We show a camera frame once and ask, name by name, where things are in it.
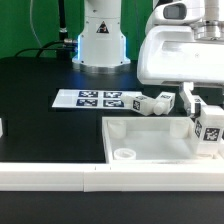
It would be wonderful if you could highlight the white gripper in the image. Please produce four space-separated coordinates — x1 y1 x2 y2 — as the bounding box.
137 26 224 118

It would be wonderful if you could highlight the white square tabletop part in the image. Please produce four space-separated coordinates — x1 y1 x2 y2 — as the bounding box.
102 117 224 164

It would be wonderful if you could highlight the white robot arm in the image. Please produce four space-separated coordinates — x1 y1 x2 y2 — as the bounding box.
72 0 224 116

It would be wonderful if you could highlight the white L-shaped obstacle fence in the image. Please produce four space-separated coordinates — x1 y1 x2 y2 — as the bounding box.
0 118 224 193

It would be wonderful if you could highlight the white sheet with tags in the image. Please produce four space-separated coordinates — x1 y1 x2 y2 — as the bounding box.
52 89 141 109

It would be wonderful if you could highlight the black vertical pole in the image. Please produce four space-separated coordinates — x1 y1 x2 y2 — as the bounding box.
57 0 69 60

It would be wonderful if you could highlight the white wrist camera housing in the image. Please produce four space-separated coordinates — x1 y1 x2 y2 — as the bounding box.
145 0 205 33

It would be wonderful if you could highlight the black cables and connector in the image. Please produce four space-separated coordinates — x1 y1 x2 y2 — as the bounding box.
14 38 79 58

